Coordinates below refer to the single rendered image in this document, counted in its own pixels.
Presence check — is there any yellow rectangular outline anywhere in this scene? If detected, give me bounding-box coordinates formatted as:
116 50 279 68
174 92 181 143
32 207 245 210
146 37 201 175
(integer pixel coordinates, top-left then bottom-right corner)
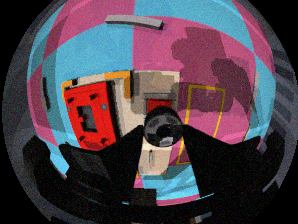
177 84 226 165

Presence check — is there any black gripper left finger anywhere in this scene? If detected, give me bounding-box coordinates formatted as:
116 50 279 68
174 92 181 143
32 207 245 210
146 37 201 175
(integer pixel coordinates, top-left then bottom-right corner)
59 125 144 204

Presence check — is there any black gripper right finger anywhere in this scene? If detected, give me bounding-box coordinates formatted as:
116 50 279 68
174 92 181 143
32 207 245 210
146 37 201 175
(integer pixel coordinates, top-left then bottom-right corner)
182 124 261 198

